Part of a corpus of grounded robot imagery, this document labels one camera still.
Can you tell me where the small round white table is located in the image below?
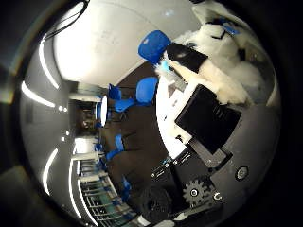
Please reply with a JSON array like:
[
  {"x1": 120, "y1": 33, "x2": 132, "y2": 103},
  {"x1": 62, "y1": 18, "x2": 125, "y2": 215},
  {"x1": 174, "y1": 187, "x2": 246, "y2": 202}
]
[{"x1": 99, "y1": 95, "x2": 109, "y2": 128}]

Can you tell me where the small teal plush toy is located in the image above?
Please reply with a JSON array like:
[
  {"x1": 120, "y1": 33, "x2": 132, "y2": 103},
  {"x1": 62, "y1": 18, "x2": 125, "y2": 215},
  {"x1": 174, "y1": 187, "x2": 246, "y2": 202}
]
[{"x1": 159, "y1": 59, "x2": 173, "y2": 74}]

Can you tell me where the blue chair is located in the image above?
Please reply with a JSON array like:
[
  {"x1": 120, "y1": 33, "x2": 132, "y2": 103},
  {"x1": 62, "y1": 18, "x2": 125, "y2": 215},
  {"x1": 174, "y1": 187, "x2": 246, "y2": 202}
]
[
  {"x1": 113, "y1": 76, "x2": 159, "y2": 114},
  {"x1": 108, "y1": 83, "x2": 123, "y2": 101},
  {"x1": 137, "y1": 29, "x2": 172, "y2": 65},
  {"x1": 105, "y1": 133, "x2": 125, "y2": 161}
]

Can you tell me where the black cable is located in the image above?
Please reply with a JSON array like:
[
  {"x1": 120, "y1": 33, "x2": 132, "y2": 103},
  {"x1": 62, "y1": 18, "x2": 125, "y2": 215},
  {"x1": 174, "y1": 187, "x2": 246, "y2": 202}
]
[{"x1": 46, "y1": 0, "x2": 91, "y2": 40}]

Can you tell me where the white metal shelf rack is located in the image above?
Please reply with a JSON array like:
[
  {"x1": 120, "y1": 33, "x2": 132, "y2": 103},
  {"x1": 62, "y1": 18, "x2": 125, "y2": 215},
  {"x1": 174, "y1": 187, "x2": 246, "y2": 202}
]
[{"x1": 77, "y1": 157, "x2": 137, "y2": 227}]

